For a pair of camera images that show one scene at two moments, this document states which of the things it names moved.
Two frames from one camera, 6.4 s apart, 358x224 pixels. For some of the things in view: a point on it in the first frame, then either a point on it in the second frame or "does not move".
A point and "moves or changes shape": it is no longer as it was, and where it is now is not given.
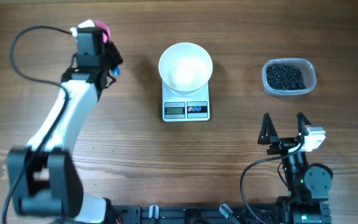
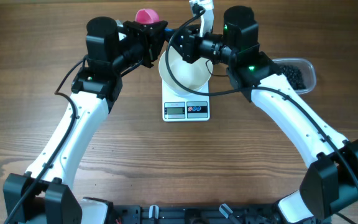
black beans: x=284 y=76 does not move
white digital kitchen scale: x=191 y=106 does not move
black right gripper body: x=283 y=145 -> x=197 y=47
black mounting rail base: x=197 y=214 does not move
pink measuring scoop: x=98 y=23 moves or changes shape
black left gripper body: x=112 y=58 -> x=140 y=45
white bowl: x=185 y=67 does not move
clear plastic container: x=288 y=76 does not move
